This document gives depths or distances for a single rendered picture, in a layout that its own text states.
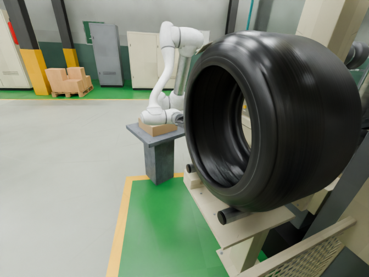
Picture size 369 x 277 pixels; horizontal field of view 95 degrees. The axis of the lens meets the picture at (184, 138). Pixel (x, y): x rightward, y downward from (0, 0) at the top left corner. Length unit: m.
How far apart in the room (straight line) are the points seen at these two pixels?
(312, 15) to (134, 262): 1.68
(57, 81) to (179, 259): 5.50
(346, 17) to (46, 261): 2.07
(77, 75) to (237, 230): 6.04
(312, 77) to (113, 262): 1.56
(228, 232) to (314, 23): 0.78
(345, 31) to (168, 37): 0.93
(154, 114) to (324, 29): 0.89
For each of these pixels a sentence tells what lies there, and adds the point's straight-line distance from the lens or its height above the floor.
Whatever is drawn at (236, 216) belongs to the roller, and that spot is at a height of 0.91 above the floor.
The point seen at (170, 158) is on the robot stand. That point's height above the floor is 0.30.
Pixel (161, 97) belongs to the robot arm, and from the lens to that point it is 1.64.
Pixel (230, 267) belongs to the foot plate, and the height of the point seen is 0.01.
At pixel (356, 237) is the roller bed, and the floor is 0.95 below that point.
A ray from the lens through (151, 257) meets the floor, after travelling 1.58.
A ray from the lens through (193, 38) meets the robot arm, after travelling 1.39.
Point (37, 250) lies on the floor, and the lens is 1.89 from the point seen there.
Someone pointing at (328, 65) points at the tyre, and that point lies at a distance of 0.51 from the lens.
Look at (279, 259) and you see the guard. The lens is 0.50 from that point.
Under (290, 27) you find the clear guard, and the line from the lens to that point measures 1.36.
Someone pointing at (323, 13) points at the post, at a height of 1.51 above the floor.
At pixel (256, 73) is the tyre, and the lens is 0.41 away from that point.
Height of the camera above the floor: 1.40
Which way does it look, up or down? 28 degrees down
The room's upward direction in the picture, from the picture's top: 3 degrees clockwise
